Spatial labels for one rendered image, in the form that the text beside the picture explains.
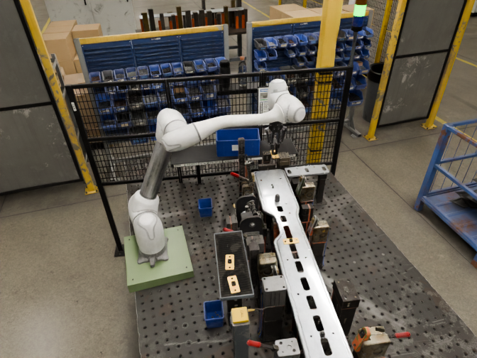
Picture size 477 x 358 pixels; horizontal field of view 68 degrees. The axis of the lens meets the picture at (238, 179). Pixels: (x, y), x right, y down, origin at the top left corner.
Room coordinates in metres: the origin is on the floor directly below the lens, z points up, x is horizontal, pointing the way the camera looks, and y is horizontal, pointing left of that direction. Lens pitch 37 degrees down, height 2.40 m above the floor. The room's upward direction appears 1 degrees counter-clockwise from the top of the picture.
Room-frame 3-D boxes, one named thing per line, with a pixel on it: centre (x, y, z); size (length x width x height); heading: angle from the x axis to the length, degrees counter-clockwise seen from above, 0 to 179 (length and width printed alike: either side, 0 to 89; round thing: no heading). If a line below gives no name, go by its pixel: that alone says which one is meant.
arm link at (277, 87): (1.77, -0.22, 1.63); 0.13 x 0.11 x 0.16; 22
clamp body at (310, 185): (1.74, -0.43, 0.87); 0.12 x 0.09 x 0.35; 96
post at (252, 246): (1.20, -0.07, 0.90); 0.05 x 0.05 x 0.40; 6
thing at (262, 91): (2.34, -0.26, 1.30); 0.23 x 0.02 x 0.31; 96
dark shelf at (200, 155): (2.19, 0.03, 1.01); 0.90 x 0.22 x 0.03; 96
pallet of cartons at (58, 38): (5.81, 2.49, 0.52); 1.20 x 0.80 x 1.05; 13
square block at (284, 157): (2.07, -0.32, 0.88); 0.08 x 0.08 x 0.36; 6
